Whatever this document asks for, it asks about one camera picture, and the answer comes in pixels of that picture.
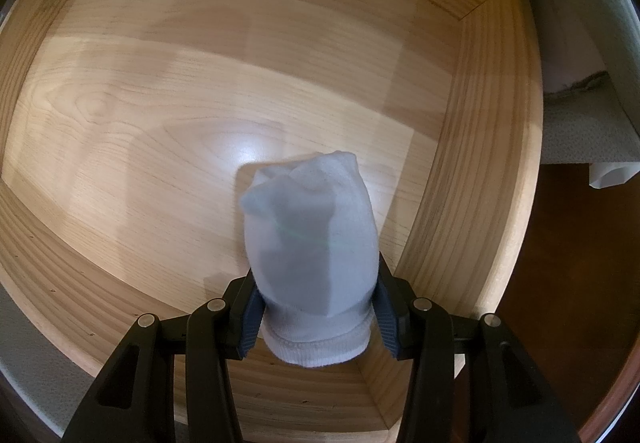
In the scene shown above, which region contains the white sock roll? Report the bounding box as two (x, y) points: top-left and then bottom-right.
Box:
(239, 150), (378, 369)

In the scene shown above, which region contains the white bedside cabinet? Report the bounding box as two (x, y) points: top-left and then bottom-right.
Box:
(465, 0), (640, 166)

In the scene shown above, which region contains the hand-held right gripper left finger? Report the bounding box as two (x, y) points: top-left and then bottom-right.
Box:
(65, 268), (263, 443)

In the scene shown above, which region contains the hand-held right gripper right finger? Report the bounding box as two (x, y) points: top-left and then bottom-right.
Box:
(372, 250), (581, 443)

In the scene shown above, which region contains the wooden drawer with white front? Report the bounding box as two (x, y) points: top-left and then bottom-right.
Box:
(0, 0), (546, 443)

